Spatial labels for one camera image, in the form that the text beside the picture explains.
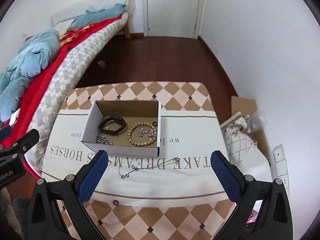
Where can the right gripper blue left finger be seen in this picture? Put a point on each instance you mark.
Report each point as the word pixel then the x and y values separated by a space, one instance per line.
pixel 44 217

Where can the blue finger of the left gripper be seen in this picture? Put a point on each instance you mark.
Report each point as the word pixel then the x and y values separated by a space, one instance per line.
pixel 5 133

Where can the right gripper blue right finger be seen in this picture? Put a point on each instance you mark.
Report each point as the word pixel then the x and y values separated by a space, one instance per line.
pixel 268 199

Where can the red white plastic bag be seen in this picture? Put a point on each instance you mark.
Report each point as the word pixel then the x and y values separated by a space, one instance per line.
pixel 252 217

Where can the white power strip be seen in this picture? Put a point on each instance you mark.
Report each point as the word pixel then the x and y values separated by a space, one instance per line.
pixel 281 166

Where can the bed with checkered mattress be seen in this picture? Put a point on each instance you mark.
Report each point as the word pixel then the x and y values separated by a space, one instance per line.
pixel 70 72

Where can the floral grid patterned cloth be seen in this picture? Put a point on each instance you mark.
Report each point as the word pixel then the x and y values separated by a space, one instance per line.
pixel 238 141

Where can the black smart band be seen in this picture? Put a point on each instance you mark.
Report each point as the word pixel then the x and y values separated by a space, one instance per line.
pixel 112 125

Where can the light blue duvet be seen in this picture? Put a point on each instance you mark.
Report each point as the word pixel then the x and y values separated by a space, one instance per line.
pixel 33 57

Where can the white cardboard box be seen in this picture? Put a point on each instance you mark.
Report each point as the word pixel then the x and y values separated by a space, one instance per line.
pixel 128 128

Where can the clear bubble wrap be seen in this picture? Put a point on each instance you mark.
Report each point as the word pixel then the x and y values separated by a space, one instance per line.
pixel 256 122

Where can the red blanket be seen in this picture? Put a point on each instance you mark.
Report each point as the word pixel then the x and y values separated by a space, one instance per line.
pixel 36 90

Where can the flat brown cardboard sheet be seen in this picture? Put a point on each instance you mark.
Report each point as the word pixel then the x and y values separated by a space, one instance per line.
pixel 249 107

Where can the white pillow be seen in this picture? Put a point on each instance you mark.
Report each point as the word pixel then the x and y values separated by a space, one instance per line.
pixel 63 26

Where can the blue grey bedsheet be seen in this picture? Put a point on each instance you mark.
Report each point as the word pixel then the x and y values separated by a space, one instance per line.
pixel 90 17

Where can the white door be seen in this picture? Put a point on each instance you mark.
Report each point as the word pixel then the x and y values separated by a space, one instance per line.
pixel 173 18

